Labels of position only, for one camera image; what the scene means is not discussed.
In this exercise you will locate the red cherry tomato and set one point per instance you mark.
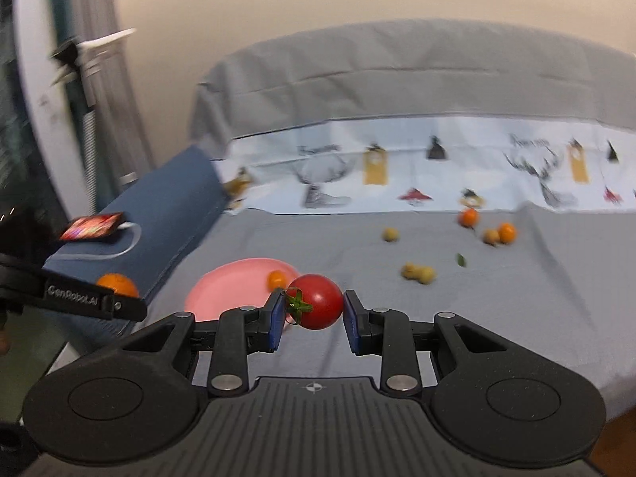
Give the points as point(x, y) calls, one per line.
point(322, 304)

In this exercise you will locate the pink plate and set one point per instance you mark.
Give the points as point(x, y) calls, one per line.
point(223, 289)

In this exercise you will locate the small yellow-orange tomato on cloth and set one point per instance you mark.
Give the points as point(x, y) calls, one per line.
point(491, 236)

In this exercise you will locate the white plastic hook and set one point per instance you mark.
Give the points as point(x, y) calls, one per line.
point(107, 39)

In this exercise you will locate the large orange tangerine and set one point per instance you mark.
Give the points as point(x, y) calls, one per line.
point(117, 284)

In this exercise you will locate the white door frame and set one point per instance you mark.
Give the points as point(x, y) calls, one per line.
point(39, 109)

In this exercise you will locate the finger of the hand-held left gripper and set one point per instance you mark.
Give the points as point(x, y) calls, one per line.
point(89, 300)

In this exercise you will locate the small orange kumquat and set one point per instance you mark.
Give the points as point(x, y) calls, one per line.
point(277, 279)

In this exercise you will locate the green tomato small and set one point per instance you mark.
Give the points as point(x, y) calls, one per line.
point(427, 275)

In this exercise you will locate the orange tomato on cloth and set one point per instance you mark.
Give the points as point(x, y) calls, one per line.
point(468, 217)

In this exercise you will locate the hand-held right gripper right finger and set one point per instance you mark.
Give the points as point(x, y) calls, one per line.
point(352, 325)

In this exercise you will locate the small green leaf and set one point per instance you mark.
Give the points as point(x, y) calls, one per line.
point(461, 259)

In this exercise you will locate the grey printed sheet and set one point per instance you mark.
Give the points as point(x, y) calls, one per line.
point(357, 84)

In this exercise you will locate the orange tomato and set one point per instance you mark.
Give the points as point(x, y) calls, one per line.
point(468, 217)
point(507, 233)

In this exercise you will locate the black smartphone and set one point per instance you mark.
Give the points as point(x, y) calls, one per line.
point(92, 226)

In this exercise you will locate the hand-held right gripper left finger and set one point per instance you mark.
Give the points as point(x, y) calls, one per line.
point(276, 325)

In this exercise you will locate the grey curtain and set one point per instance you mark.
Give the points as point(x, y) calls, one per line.
point(124, 109)

